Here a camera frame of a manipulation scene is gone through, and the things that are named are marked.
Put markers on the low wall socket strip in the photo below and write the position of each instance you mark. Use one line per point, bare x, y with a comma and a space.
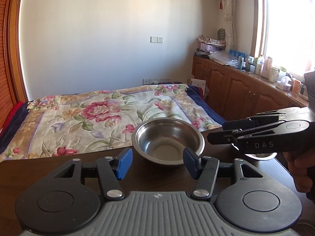
155, 81

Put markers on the white wall switch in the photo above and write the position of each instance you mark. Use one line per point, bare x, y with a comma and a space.
155, 39

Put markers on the floral bed blanket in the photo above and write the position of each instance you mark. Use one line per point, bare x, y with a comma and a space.
62, 125

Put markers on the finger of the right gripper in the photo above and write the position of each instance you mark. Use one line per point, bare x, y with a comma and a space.
231, 136
249, 123

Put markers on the small steel bowl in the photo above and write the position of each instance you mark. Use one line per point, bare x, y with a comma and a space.
262, 156
163, 140

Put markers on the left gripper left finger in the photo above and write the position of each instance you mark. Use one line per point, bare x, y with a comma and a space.
110, 171

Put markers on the window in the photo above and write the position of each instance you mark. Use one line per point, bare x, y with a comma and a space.
285, 33

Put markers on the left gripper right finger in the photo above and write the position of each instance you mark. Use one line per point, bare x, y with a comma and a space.
204, 170

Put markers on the wooden cabinet row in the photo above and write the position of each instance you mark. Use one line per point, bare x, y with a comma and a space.
234, 94

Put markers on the red and navy clothes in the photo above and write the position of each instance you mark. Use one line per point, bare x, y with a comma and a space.
12, 123

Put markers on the patterned curtain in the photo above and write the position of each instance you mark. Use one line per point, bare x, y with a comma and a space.
229, 10

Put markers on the person's right hand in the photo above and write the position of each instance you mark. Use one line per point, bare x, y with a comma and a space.
298, 169

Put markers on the folded floral fabric pile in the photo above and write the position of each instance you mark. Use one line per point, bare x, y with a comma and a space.
210, 41

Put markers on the wooden slatted wardrobe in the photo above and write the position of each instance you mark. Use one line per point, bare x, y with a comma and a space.
12, 84

